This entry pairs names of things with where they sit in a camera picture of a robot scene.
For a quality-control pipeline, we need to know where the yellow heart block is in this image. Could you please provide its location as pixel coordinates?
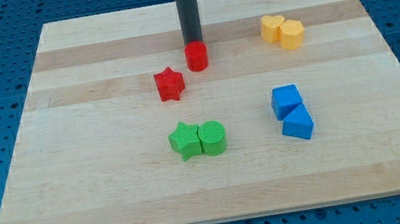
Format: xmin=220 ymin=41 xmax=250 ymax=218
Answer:
xmin=260 ymin=15 xmax=284 ymax=43

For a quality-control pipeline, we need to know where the yellow hexagon block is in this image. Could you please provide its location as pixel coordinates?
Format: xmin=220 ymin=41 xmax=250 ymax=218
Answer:
xmin=279 ymin=20 xmax=305 ymax=50

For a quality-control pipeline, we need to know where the green cylinder block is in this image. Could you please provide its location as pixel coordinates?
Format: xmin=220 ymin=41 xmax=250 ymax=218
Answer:
xmin=197 ymin=120 xmax=227 ymax=156

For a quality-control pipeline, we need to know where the green star block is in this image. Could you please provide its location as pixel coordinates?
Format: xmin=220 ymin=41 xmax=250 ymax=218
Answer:
xmin=168 ymin=122 xmax=203 ymax=161

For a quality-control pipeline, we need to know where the red star block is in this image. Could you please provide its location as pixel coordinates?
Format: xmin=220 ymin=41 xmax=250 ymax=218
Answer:
xmin=153 ymin=67 xmax=185 ymax=101

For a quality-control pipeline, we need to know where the red cylinder block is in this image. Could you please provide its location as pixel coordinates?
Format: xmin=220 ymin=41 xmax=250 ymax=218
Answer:
xmin=184 ymin=41 xmax=208 ymax=72

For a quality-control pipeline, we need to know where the blue cube block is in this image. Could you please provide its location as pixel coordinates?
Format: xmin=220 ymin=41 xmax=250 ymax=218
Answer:
xmin=271 ymin=85 xmax=303 ymax=121

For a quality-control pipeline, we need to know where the blue triangle block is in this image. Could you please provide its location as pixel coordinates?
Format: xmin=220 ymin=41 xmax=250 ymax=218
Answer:
xmin=281 ymin=104 xmax=314 ymax=140

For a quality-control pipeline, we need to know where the wooden board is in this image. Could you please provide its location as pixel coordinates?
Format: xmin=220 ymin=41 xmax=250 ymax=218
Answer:
xmin=0 ymin=0 xmax=400 ymax=224

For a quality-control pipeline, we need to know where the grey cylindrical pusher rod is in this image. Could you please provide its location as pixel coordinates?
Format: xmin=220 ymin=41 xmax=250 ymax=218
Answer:
xmin=174 ymin=0 xmax=203 ymax=45

